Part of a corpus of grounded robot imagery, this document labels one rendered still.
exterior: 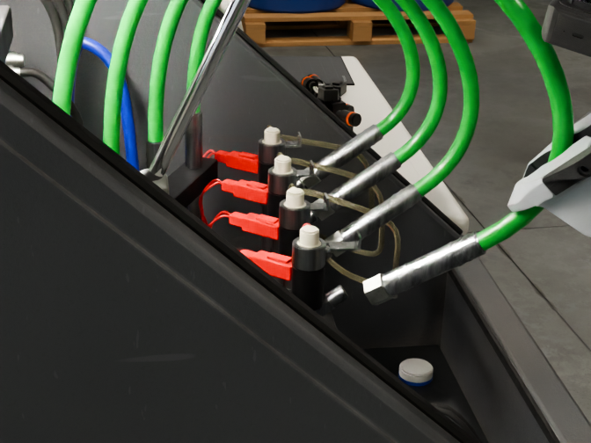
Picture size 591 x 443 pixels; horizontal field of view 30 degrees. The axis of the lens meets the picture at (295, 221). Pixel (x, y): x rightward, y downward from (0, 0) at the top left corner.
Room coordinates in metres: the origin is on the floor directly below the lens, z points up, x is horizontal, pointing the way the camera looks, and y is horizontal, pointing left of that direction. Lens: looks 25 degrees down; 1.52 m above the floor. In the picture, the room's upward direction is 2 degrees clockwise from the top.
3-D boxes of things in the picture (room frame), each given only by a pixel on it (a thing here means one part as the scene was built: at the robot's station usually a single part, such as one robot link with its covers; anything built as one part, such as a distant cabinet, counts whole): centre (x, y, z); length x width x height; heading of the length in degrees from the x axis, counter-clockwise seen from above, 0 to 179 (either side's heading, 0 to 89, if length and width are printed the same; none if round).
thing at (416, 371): (1.09, -0.14, 0.84); 0.04 x 0.04 x 0.01
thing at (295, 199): (0.90, 0.00, 1.12); 0.02 x 0.02 x 0.03
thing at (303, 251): (0.82, -0.02, 1.02); 0.05 x 0.03 x 0.21; 99
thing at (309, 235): (0.82, -0.01, 1.12); 0.02 x 0.02 x 0.03
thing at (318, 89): (1.57, -0.04, 1.01); 0.23 x 0.11 x 0.06; 9
